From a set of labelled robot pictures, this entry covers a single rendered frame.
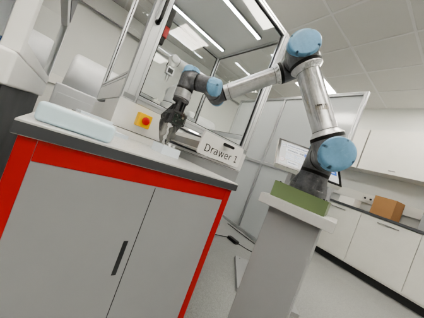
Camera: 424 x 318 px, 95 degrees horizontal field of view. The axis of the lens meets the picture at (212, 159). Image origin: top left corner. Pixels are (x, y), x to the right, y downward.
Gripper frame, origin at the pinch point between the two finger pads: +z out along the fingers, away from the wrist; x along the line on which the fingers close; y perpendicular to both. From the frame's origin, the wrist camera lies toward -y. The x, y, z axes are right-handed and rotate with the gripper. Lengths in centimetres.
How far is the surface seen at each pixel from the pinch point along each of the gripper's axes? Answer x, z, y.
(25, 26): -53, -17, 0
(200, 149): 15.1, -2.5, 9.0
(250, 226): 194, 69, -77
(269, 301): 42, 43, 51
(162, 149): -3.1, 3.5, 9.8
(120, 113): -16.5, -4.7, -23.9
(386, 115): 390, -185, -30
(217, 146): 24.0, -6.7, 8.8
